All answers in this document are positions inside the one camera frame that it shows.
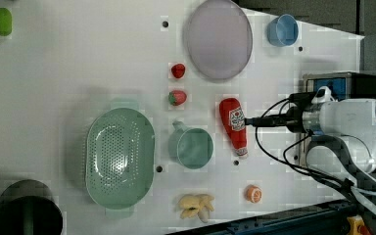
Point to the green plastic mug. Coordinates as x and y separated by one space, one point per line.
190 146

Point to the silver toaster oven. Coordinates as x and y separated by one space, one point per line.
355 83

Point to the blue plastic cup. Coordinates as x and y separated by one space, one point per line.
283 31

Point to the red green toy strawberry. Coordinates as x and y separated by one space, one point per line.
177 97

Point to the toy orange half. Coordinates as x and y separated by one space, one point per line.
253 194

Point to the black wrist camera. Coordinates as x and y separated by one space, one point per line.
305 99

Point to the purple round plate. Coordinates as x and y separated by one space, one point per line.
219 39

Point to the toy peeled banana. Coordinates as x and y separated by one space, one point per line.
196 205

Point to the yellow red clamp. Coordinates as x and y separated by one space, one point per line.
357 226

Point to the red plush ketchup bottle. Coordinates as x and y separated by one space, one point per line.
233 120

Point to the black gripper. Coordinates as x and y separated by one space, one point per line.
292 119

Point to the green plastic strainer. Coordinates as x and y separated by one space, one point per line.
119 162

